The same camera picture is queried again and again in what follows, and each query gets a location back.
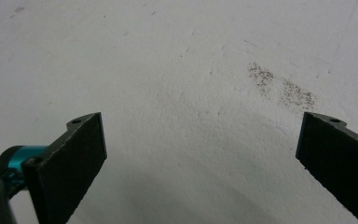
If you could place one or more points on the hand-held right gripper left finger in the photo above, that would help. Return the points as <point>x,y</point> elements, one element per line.
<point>68,168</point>

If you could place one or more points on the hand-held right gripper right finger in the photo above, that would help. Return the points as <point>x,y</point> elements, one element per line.
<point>338,161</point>

